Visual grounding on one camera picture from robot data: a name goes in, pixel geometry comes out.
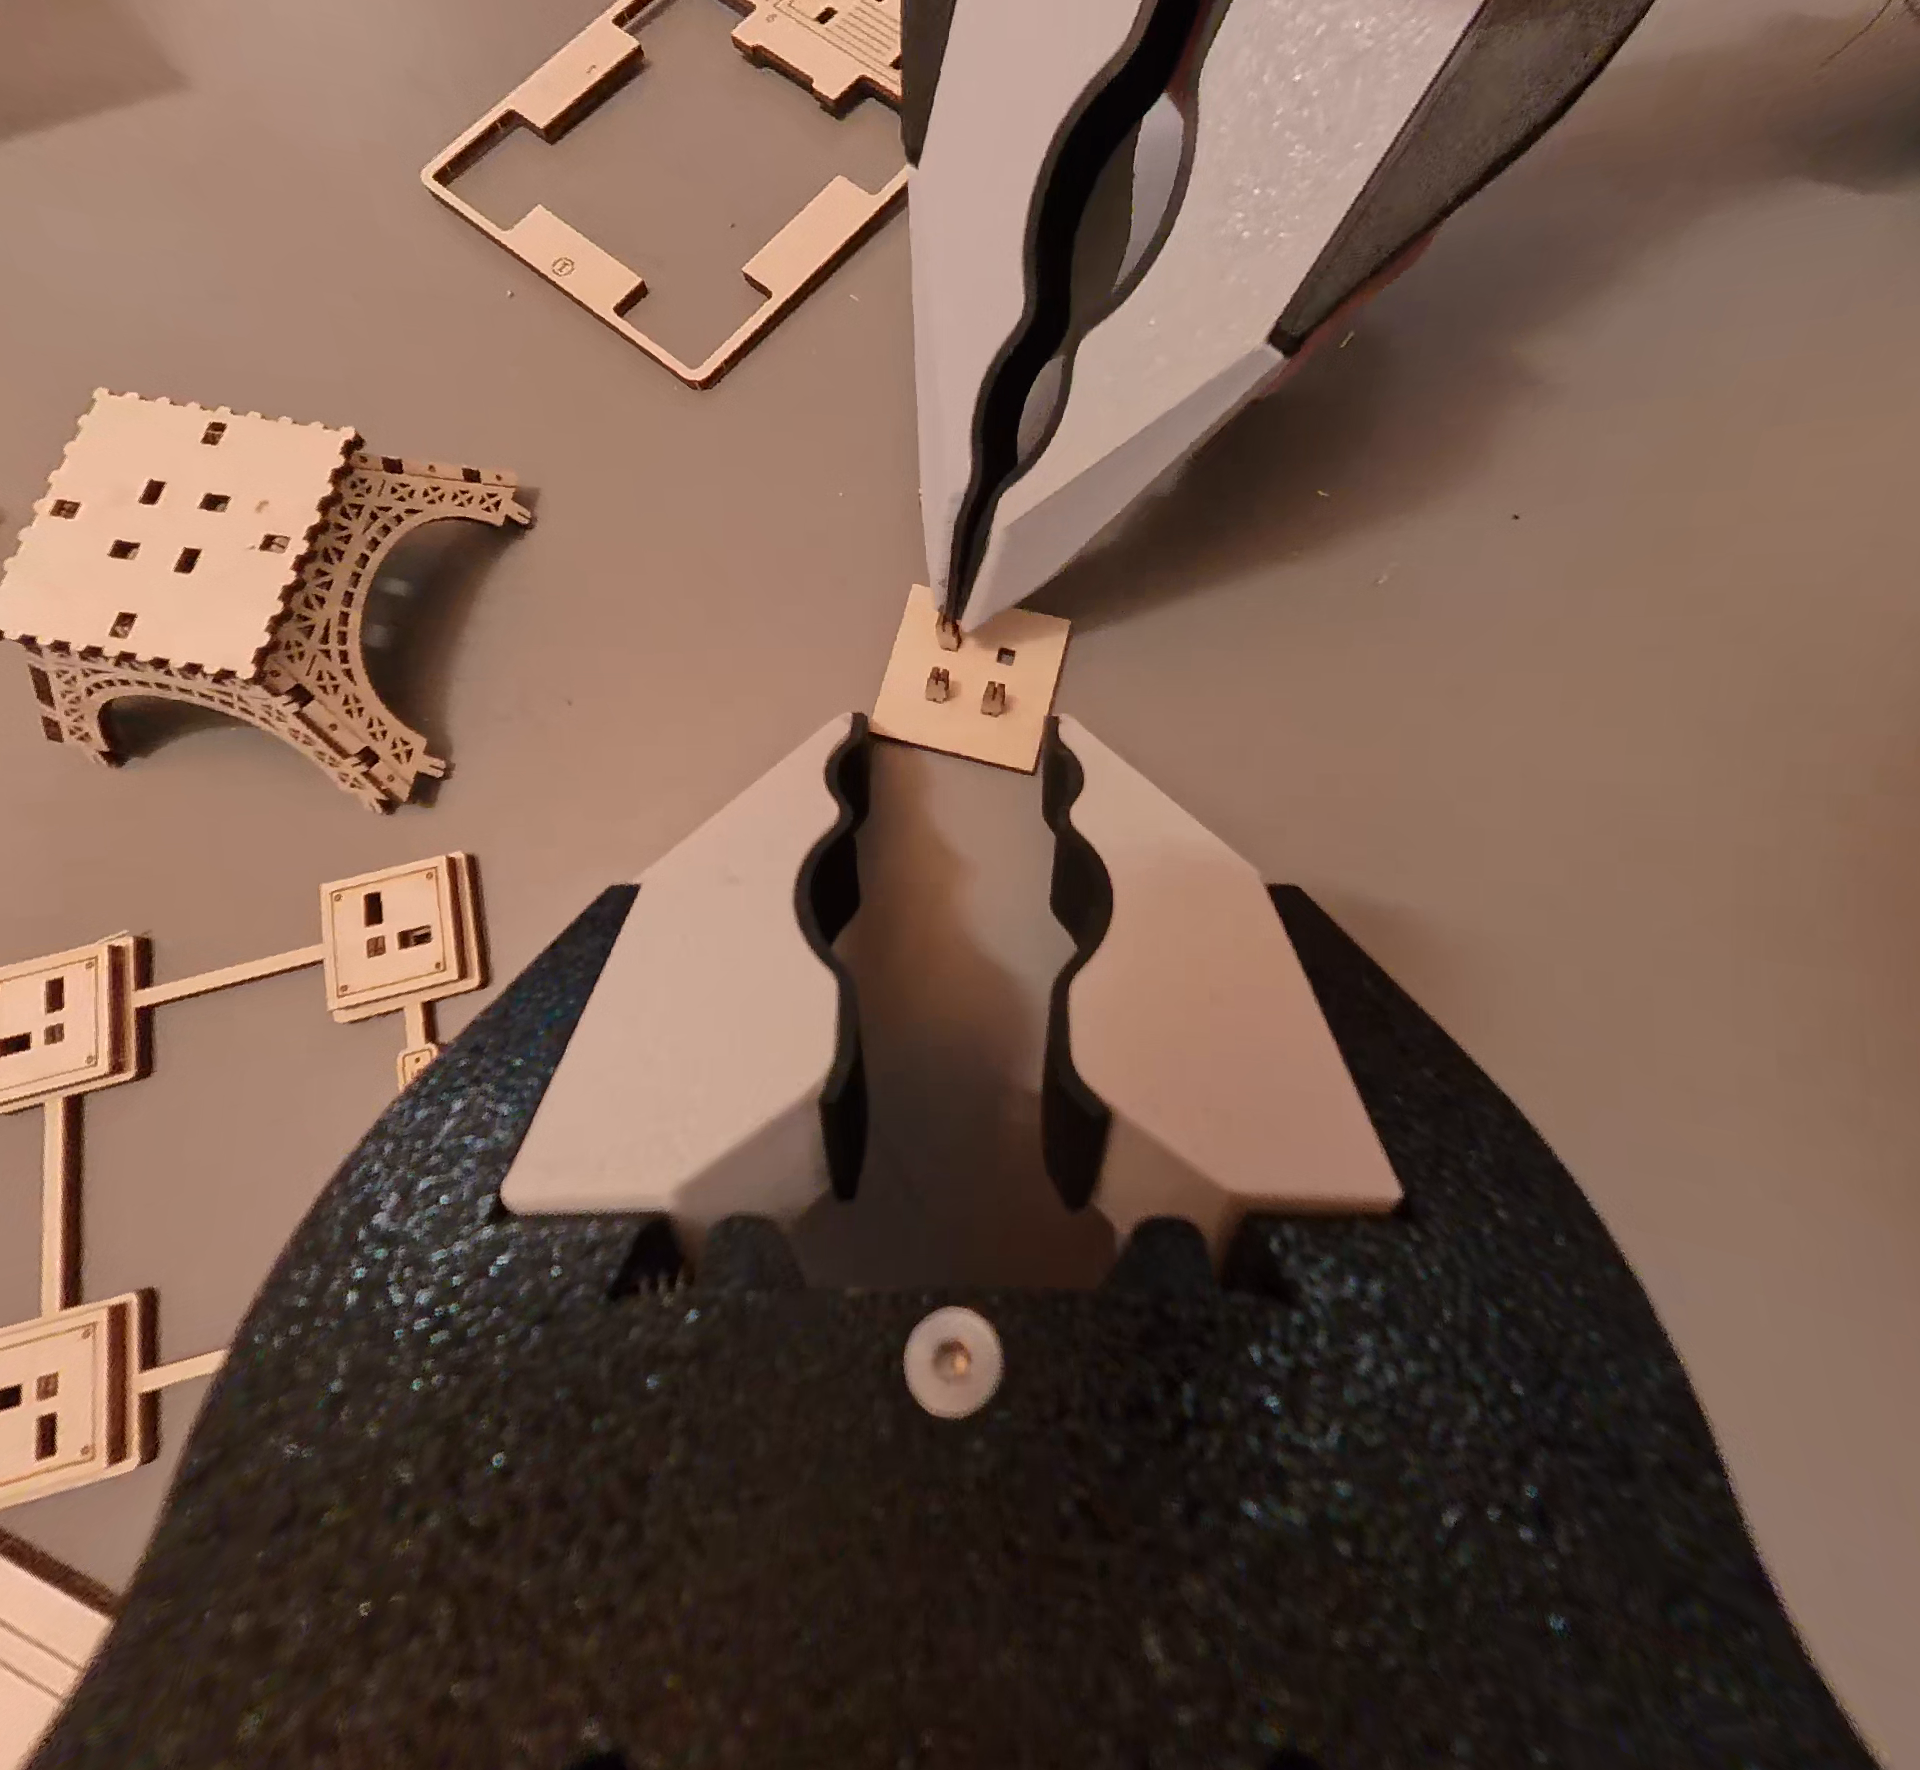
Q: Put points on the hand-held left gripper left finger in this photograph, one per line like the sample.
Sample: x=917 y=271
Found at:
x=690 y=1019

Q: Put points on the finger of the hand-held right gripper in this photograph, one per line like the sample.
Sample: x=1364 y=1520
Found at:
x=1005 y=75
x=1306 y=121

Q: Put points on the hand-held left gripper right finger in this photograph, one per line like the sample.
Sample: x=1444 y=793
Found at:
x=1216 y=1019

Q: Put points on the small square wooden plate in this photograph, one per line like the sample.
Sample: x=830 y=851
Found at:
x=1036 y=708

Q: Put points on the punched-out wooden parts sheet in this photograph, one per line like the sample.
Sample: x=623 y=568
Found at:
x=595 y=277

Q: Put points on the wooden lattice tower base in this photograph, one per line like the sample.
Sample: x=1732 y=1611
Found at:
x=301 y=479

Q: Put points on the wooden sheet with arch parts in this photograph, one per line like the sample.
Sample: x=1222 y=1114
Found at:
x=38 y=1680

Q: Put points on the wooden four-pad square frame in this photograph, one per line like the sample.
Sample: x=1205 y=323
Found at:
x=429 y=899

